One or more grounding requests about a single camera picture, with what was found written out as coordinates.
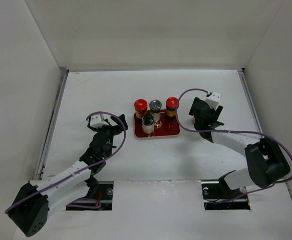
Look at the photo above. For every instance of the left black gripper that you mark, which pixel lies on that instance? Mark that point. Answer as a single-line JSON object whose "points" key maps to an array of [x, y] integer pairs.
{"points": [[115, 133]]}

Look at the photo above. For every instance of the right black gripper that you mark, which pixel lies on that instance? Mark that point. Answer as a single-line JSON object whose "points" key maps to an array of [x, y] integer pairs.
{"points": [[216, 113]]}

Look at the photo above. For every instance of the short red-lid sauce jar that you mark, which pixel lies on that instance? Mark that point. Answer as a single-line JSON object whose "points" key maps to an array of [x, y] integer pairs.
{"points": [[140, 106]]}

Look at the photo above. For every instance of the black-cap white bottle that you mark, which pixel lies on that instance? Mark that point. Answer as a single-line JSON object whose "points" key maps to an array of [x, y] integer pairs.
{"points": [[148, 123]]}

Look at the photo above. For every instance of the tall red-cap sauce bottle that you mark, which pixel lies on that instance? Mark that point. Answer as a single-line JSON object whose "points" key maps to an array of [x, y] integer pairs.
{"points": [[171, 106]]}

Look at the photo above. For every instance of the grey-cap white salt shaker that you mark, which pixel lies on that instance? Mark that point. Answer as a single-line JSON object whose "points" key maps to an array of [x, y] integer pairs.
{"points": [[155, 108]]}

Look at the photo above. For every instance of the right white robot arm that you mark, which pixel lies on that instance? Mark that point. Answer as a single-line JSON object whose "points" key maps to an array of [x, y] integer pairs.
{"points": [[265, 162]]}

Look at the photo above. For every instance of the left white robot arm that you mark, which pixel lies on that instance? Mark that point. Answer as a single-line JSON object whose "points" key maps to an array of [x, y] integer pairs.
{"points": [[35, 203]]}

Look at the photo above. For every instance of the red rectangular tray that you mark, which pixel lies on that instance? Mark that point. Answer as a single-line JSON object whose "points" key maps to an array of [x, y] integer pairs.
{"points": [[168, 127]]}

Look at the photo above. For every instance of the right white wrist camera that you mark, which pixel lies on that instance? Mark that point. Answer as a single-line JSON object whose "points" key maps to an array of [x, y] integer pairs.
{"points": [[213, 99]]}

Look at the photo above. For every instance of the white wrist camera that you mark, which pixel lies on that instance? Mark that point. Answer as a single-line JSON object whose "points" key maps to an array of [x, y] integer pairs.
{"points": [[213, 99], [97, 121]]}

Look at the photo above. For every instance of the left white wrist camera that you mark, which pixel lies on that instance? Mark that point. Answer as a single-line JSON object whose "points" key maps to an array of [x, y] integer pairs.
{"points": [[97, 121]]}

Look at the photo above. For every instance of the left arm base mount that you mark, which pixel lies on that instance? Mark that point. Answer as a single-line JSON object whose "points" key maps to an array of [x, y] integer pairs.
{"points": [[98, 198]]}

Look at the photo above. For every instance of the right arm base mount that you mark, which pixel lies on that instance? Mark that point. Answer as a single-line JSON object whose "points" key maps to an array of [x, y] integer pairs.
{"points": [[217, 196]]}

